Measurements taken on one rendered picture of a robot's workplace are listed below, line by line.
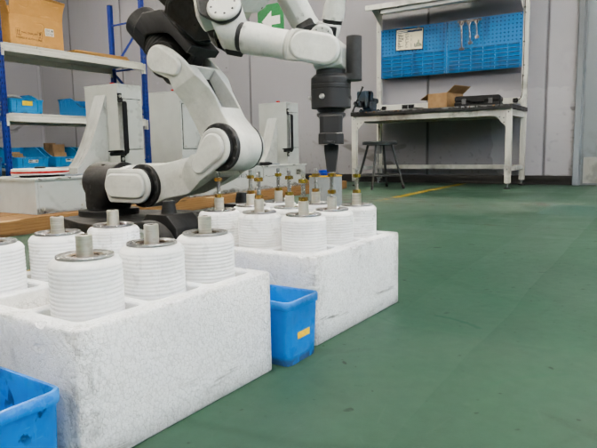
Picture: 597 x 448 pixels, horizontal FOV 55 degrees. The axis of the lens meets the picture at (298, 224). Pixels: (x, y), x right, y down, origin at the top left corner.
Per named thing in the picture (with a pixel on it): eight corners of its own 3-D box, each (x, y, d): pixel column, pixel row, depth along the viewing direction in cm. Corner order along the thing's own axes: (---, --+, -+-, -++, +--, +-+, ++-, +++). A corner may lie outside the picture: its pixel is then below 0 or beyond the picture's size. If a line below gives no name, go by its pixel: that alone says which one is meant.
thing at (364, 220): (361, 284, 136) (360, 208, 134) (330, 278, 143) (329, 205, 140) (384, 276, 143) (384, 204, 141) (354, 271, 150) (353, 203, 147)
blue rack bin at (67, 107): (57, 118, 654) (56, 100, 651) (86, 119, 685) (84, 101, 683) (84, 116, 626) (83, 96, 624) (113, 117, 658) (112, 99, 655)
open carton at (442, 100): (436, 111, 607) (436, 90, 605) (470, 109, 579) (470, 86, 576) (420, 111, 587) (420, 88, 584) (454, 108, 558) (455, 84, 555)
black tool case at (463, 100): (459, 109, 579) (459, 98, 577) (503, 107, 561) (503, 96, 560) (453, 107, 548) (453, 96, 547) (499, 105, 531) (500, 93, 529)
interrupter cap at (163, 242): (115, 247, 86) (115, 243, 86) (153, 240, 92) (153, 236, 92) (150, 252, 82) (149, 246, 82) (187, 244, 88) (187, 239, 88)
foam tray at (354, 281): (177, 317, 135) (173, 242, 133) (274, 284, 167) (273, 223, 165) (316, 347, 114) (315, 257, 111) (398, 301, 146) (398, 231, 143)
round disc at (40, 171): (-1, 177, 317) (-2, 167, 317) (48, 174, 343) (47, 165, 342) (32, 178, 301) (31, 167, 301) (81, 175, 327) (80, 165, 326)
